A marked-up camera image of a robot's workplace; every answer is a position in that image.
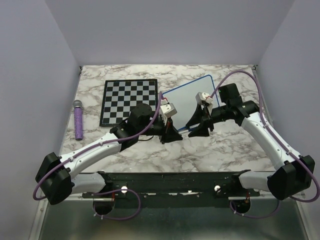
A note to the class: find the blue framed whiteboard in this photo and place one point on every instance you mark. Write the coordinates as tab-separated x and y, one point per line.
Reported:
184	100

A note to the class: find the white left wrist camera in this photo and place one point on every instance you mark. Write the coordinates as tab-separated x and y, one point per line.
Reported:
166	111

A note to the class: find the white blue whiteboard marker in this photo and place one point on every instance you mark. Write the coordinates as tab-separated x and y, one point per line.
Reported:
190	129

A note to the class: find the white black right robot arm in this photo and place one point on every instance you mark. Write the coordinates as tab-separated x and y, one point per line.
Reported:
292	170

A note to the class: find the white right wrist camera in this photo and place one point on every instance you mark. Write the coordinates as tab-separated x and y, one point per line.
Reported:
204	99

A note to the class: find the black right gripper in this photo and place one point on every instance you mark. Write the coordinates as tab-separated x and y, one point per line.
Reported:
202	130

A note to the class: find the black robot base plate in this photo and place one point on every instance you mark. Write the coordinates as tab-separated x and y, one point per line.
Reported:
173	189

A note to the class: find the black white chessboard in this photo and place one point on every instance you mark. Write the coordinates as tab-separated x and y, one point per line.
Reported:
122	96

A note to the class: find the purple toy microphone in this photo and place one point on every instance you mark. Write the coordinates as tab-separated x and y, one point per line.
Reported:
78	119

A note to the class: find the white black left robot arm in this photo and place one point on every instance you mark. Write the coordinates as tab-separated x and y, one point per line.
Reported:
61	176

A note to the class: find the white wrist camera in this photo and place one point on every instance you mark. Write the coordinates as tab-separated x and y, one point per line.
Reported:
166	111
204	99

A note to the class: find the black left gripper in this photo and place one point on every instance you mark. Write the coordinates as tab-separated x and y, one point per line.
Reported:
169	133

